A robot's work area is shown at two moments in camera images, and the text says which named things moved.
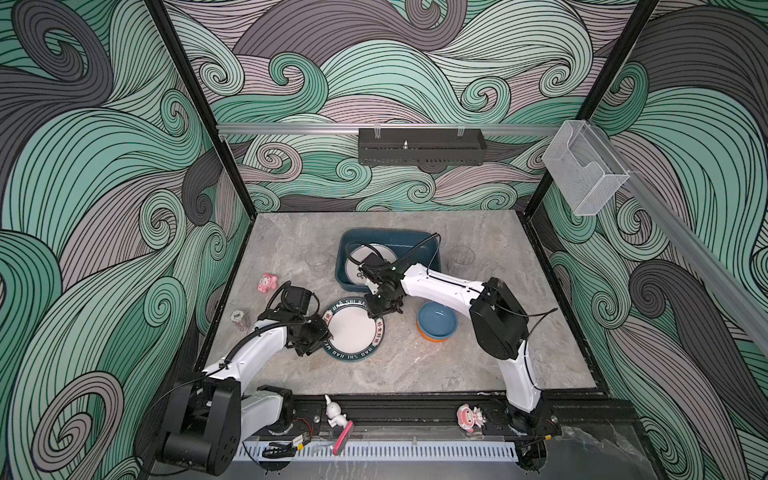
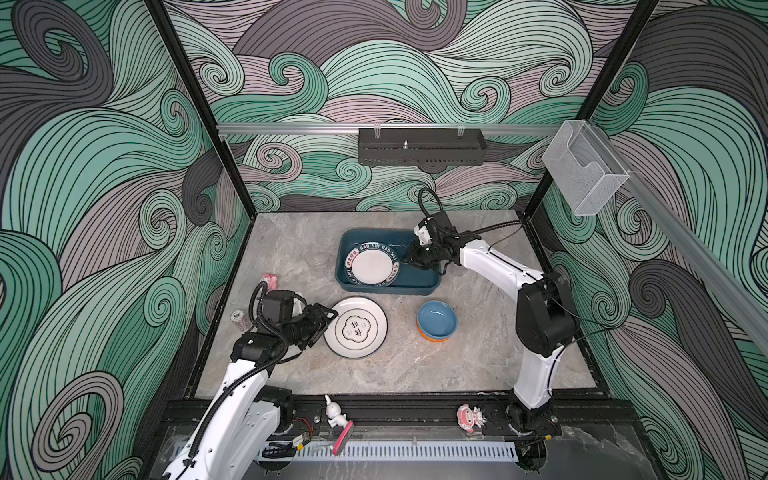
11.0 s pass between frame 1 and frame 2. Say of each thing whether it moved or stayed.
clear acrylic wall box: stayed
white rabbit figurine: stayed
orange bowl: stayed
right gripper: moved
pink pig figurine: stayed
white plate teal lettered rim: moved
